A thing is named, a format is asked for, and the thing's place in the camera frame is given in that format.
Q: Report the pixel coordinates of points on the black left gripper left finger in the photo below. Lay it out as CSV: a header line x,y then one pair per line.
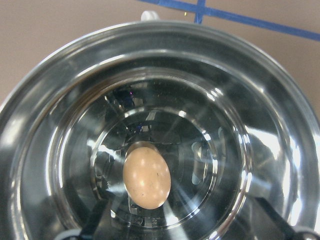
x,y
87,232

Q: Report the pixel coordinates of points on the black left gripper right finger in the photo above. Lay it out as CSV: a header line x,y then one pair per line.
x,y
287,230

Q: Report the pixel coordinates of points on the beige egg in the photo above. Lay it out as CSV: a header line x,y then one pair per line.
x,y
146,178

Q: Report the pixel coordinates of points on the pale green steel pot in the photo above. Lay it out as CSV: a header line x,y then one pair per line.
x,y
228,120

